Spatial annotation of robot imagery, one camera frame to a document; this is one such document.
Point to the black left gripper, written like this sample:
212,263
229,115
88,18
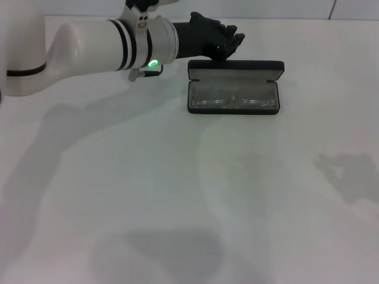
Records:
198,38

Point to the black glasses case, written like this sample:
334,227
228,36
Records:
234,71

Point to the clear transparent glasses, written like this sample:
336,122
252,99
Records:
234,102

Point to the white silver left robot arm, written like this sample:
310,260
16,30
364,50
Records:
89,50

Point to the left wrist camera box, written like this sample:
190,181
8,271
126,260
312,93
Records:
148,4

